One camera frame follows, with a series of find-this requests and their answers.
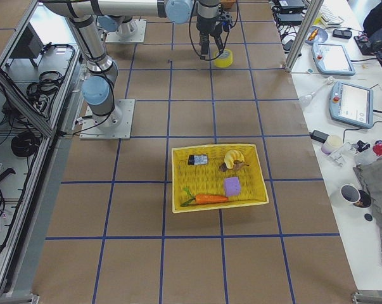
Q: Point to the lower teach pendant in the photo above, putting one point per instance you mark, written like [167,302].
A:
[351,104]

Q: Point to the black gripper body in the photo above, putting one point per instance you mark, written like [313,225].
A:
[206,28]

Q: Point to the yellow tape roll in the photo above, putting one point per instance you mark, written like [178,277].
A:
[224,60]

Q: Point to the white paper cup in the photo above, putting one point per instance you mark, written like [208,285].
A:
[350,194]

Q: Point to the teach pendant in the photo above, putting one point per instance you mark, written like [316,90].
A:
[351,104]
[332,59]

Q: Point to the brown toy root piece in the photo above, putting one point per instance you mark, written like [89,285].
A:
[237,165]

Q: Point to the upper teach pendant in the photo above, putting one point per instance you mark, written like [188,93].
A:
[332,59]

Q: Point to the blue plate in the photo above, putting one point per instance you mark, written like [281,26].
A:
[320,38]

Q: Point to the yellow plastic basket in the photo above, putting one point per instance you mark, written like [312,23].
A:
[208,179]

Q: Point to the toy carrot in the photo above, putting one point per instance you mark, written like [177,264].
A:
[202,199]

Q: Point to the purple foam block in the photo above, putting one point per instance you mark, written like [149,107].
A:
[232,186]

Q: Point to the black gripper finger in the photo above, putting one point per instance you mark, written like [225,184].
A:
[218,40]
[204,45]

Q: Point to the brass cylinder tool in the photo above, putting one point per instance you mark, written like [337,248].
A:
[313,34]

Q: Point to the toy croissant bread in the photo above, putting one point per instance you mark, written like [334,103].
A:
[232,155]

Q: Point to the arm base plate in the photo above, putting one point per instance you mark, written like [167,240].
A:
[137,38]
[117,126]

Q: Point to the aluminium frame post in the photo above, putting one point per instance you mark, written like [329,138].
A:
[309,19]

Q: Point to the red round object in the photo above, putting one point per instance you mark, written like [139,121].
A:
[377,148]

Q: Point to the purple white cup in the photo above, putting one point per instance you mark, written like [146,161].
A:
[331,144]

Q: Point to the black power adapter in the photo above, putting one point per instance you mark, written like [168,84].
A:
[319,136]

